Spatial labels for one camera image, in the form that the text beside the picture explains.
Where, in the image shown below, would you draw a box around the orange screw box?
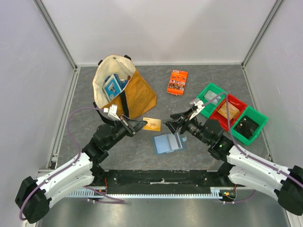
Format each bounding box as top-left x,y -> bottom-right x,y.
167,70 -> 188,96

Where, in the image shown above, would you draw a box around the gold cards in bin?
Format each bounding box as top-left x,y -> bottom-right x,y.
218,102 -> 240,121

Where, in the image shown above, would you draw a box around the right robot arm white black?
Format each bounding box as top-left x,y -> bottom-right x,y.
163,107 -> 303,216

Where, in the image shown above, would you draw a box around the green bin near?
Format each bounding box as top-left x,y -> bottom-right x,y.
231,106 -> 268,146

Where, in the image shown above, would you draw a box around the blue card holder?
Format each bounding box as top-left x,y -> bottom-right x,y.
152,133 -> 187,155

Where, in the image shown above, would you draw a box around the red bin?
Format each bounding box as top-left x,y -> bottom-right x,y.
209,94 -> 248,131

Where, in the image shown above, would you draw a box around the purple cable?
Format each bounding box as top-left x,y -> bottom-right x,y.
202,92 -> 303,204
18,107 -> 125,222

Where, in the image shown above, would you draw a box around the aluminium frame post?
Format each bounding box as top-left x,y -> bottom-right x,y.
33,0 -> 79,71
241,0 -> 285,69

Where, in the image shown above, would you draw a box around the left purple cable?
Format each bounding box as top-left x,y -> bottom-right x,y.
18,107 -> 125,222

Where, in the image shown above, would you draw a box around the right aluminium frame post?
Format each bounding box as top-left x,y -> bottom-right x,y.
241,0 -> 285,69

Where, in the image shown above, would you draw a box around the blue box in bag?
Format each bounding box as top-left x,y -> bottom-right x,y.
102,74 -> 127,101

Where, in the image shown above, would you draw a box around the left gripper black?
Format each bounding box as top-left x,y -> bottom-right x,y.
105,114 -> 147,150

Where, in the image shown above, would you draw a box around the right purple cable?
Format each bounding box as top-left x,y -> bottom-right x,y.
202,92 -> 303,204

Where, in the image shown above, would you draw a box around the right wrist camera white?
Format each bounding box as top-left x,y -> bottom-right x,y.
189,98 -> 204,120

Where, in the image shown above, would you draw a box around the black cards in bin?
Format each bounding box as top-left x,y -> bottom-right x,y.
235,115 -> 259,139

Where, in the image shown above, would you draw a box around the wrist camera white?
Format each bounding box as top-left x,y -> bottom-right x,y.
189,98 -> 204,120
103,104 -> 120,121

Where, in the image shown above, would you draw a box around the green bin far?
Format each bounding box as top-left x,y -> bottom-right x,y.
197,83 -> 225,118

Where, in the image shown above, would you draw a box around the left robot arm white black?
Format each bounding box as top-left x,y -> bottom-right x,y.
15,115 -> 147,224

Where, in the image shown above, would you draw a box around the green bin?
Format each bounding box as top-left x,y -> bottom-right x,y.
231,106 -> 268,146
197,83 -> 225,118

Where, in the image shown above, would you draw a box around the gold card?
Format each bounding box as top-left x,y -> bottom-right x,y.
143,117 -> 161,131

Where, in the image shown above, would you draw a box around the slotted cable duct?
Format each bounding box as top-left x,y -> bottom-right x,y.
66,188 -> 223,200

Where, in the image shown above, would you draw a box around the left aluminium frame post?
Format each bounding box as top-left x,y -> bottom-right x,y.
33,0 -> 79,71

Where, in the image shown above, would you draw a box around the silver cards in bin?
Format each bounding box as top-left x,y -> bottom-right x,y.
204,90 -> 222,105

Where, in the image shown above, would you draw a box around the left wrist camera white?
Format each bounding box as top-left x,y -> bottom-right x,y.
103,104 -> 120,121

